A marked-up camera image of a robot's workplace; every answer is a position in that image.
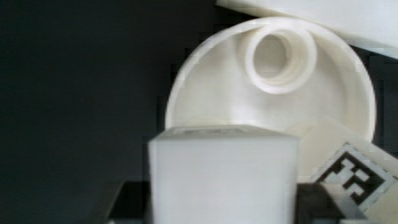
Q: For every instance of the white obstacle frame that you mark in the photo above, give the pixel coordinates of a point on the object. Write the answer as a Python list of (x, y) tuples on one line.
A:
[(361, 19)]

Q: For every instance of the white stool leg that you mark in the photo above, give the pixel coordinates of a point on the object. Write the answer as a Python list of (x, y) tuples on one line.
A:
[(222, 171), (345, 162)]

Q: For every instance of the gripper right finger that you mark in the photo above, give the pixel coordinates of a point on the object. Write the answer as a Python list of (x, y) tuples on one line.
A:
[(323, 206)]

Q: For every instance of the white round stool seat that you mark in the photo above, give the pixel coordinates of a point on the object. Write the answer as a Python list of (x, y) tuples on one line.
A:
[(274, 76)]

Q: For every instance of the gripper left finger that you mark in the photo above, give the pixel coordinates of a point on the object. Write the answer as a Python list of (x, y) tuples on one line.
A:
[(126, 202)]

